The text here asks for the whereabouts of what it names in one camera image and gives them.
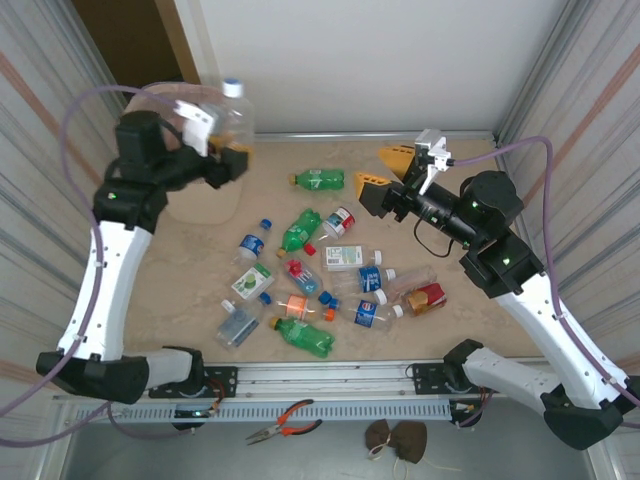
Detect large clear bottle pale cap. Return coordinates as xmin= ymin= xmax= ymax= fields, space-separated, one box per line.
xmin=197 ymin=77 xmax=257 ymax=156

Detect clear bottle red teal label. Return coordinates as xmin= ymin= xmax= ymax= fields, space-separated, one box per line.
xmin=322 ymin=206 xmax=357 ymax=238

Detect green bottle with logo label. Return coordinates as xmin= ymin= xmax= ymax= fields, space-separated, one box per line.
xmin=288 ymin=168 xmax=347 ymax=192

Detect clear bottle dark blue cap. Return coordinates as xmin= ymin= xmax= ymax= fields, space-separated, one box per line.
xmin=230 ymin=218 xmax=274 ymax=266

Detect crushed green bottle white label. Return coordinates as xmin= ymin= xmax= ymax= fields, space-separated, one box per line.
xmin=275 ymin=208 xmax=324 ymax=259

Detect clear unlabelled bottle white cap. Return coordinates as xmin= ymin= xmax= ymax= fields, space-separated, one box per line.
xmin=374 ymin=264 xmax=438 ymax=305

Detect clear bottle red cap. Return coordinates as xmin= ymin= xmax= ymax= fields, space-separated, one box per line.
xmin=283 ymin=257 xmax=325 ymax=296

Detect red yellow label bottle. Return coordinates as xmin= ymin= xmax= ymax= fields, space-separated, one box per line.
xmin=391 ymin=282 xmax=448 ymax=319

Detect bottle green leaf white label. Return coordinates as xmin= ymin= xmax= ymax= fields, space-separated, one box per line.
xmin=230 ymin=263 xmax=277 ymax=307

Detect clear bottle round logo label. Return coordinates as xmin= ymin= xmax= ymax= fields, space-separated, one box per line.
xmin=329 ymin=298 xmax=396 ymax=334

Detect clear bottle orange label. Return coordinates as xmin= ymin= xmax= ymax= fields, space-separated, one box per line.
xmin=274 ymin=292 xmax=334 ymax=322

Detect bottle grey blue label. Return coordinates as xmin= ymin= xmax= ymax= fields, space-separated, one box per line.
xmin=215 ymin=298 xmax=262 ymax=351

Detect square bottle green white label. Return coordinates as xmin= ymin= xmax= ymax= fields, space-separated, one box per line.
xmin=321 ymin=243 xmax=384 ymax=274

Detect green bottle orange cap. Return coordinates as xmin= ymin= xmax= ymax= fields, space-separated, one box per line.
xmin=268 ymin=315 xmax=337 ymax=360

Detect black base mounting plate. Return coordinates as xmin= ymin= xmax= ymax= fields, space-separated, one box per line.
xmin=148 ymin=366 xmax=239 ymax=400
xmin=405 ymin=362 xmax=451 ymax=396

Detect brown cloth pouch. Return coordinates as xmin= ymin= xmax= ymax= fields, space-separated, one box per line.
xmin=363 ymin=419 xmax=396 ymax=451
xmin=392 ymin=420 xmax=429 ymax=461

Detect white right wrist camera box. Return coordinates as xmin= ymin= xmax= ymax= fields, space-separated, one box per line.
xmin=413 ymin=128 xmax=455 ymax=197

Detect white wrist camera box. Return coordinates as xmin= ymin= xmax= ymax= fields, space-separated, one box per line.
xmin=413 ymin=128 xmax=455 ymax=197
xmin=173 ymin=98 xmax=214 ymax=156

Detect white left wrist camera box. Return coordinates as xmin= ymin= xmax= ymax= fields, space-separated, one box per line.
xmin=173 ymin=98 xmax=214 ymax=156

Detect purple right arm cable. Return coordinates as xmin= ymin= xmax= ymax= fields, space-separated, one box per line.
xmin=448 ymin=135 xmax=640 ymax=430

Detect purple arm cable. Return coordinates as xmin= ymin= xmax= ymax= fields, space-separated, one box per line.
xmin=448 ymin=135 xmax=640 ymax=430
xmin=0 ymin=84 xmax=194 ymax=441

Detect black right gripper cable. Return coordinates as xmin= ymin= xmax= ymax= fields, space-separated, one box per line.
xmin=412 ymin=219 xmax=457 ymax=260

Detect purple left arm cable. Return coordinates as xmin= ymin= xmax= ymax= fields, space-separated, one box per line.
xmin=0 ymin=84 xmax=194 ymax=441

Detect brown wooden door frame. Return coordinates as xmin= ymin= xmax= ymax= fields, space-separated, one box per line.
xmin=153 ymin=0 xmax=203 ymax=87

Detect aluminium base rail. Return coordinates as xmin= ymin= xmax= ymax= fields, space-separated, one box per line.
xmin=52 ymin=359 xmax=596 ymax=401

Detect grey slotted cable duct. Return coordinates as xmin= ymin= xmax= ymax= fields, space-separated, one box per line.
xmin=74 ymin=402 xmax=454 ymax=424

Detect orange handled pliers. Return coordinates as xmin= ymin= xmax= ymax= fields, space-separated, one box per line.
xmin=244 ymin=398 xmax=324 ymax=446

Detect cream string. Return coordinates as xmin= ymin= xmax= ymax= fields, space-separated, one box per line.
xmin=367 ymin=439 xmax=464 ymax=476

